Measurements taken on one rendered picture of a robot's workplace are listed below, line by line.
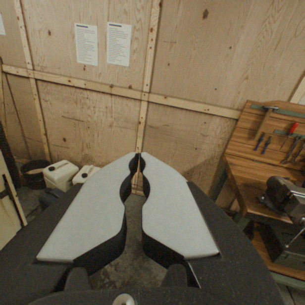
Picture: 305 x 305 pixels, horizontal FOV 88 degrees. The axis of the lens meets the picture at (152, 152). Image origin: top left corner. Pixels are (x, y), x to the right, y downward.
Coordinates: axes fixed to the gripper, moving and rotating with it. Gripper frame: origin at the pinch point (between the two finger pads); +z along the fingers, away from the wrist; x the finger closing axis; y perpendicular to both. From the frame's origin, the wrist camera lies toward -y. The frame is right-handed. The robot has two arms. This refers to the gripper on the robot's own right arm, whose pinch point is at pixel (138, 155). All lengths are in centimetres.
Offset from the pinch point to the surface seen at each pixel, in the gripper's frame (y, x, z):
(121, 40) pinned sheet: -23, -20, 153
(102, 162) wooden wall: 103, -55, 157
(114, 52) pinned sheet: -14, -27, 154
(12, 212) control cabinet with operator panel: 65, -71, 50
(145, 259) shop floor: 147, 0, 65
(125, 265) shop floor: 145, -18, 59
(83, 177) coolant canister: 100, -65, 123
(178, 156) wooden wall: 81, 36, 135
